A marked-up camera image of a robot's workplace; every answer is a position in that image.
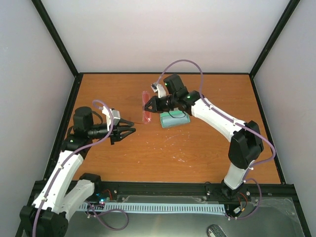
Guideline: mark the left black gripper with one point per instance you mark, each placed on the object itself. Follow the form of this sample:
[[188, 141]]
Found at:
[[116, 131]]

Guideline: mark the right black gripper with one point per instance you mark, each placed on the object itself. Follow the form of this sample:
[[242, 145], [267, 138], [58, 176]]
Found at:
[[153, 101]]

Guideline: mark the grey glasses case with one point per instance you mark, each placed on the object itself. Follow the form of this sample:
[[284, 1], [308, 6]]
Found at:
[[176, 113]]

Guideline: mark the light blue cleaning cloth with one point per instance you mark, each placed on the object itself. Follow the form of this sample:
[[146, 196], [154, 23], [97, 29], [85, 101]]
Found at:
[[171, 122]]

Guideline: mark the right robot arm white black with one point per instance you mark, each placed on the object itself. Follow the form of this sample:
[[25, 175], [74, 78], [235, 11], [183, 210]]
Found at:
[[245, 143]]

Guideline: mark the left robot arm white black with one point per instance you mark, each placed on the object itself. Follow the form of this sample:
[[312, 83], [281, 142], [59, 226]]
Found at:
[[52, 209]]

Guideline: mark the left controller board with LED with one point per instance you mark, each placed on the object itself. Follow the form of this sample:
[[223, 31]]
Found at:
[[104, 196]]

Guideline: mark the black white oval object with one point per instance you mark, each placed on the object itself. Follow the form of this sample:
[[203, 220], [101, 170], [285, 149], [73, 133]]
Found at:
[[215, 231]]

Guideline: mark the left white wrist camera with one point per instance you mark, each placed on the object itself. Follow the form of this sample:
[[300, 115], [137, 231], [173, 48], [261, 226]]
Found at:
[[109, 121]]

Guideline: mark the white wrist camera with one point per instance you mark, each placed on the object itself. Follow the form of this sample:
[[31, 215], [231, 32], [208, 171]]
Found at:
[[158, 89], [109, 121]]

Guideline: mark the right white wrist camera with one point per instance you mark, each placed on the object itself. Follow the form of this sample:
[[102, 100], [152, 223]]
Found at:
[[158, 89]]

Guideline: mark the black aluminium frame rail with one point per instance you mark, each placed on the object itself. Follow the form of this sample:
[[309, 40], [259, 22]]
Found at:
[[212, 192]]

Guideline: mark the light blue slotted cable duct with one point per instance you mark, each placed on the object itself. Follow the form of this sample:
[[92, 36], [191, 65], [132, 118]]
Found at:
[[164, 208]]

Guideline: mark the right connector with wires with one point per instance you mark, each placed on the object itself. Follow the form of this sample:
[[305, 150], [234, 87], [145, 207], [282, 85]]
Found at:
[[242, 203]]

